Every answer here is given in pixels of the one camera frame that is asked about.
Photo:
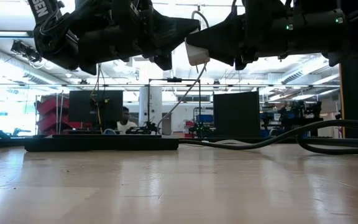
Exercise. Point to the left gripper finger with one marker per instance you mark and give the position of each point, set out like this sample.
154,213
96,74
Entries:
165,63
166,34

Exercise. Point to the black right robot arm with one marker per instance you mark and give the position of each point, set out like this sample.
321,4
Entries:
322,31

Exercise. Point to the thin black frame stand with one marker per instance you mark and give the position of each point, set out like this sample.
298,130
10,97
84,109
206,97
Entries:
174,79

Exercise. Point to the black power strip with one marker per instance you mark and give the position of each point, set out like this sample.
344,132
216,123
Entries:
104,143

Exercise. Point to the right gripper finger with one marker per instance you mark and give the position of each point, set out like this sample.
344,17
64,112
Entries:
232,37
204,43

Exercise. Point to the blue office chair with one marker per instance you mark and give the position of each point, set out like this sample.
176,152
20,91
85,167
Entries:
109,132

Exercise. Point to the red storage shelf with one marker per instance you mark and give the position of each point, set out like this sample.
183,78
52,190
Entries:
47,107

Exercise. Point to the grey horizontal frame bar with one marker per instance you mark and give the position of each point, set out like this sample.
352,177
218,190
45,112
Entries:
120,85

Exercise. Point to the person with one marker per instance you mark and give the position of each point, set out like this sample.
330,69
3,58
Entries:
123,126

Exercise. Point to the black table frame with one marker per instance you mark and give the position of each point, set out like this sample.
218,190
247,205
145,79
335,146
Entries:
2,143

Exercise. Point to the black monitor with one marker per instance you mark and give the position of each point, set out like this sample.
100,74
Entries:
79,109

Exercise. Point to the black background robot station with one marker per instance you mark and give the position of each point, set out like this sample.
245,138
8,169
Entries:
291,116

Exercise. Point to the white USB charger cube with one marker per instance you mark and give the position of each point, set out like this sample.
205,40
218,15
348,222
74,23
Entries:
197,57

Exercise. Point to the black square panel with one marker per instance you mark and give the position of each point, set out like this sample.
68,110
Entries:
236,115

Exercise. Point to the black ceiling camera cluster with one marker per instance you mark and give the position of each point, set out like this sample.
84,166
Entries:
31,56

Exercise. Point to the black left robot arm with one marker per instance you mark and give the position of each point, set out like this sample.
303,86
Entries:
51,37

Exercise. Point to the blue storage crate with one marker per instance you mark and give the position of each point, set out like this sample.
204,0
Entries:
205,118

